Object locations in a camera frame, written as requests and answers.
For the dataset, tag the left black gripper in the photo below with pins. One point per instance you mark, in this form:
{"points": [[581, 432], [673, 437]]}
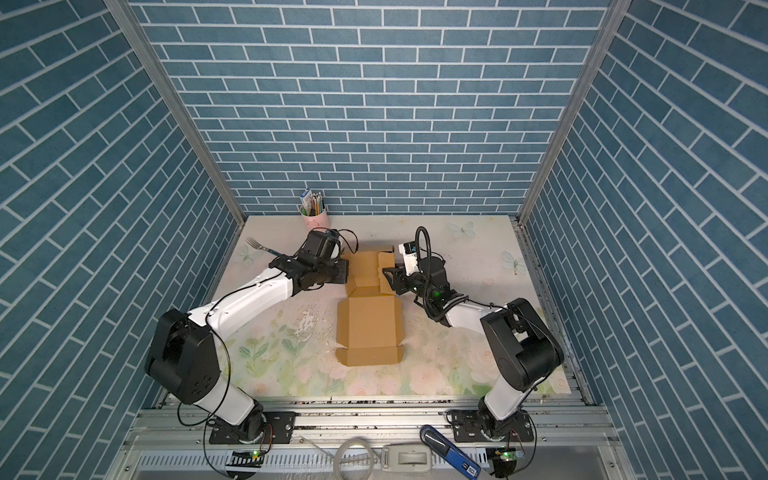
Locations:
{"points": [[343, 265]]}

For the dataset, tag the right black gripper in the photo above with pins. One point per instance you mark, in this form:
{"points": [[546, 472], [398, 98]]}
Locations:
{"points": [[400, 279]]}

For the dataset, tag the brown cardboard box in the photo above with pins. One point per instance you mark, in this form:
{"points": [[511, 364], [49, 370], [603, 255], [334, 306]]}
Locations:
{"points": [[370, 322]]}

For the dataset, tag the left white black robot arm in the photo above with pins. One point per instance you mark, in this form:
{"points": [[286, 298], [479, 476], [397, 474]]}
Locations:
{"points": [[183, 356]]}

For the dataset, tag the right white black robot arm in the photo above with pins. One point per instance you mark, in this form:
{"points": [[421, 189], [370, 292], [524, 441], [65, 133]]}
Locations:
{"points": [[523, 348]]}

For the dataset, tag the pink pen holder bucket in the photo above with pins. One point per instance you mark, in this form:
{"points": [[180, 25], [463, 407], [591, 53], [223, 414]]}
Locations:
{"points": [[319, 221]]}

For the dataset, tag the pens in bucket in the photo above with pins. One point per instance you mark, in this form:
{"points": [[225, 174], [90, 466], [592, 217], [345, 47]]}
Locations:
{"points": [[311, 203]]}

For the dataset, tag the grey white plastic device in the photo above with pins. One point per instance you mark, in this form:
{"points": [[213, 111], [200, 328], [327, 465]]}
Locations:
{"points": [[410, 458]]}

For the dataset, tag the blue handheld tool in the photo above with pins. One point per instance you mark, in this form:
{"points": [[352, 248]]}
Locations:
{"points": [[449, 452]]}

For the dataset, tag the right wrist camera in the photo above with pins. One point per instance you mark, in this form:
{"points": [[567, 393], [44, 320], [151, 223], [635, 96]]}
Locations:
{"points": [[409, 253]]}

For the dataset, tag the metal fork teal handle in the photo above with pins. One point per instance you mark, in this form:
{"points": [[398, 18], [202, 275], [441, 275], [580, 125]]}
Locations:
{"points": [[258, 246]]}

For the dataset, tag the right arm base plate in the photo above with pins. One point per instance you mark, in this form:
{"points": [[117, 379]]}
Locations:
{"points": [[469, 426]]}

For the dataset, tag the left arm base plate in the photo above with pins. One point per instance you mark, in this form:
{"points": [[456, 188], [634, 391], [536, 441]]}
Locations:
{"points": [[282, 427]]}

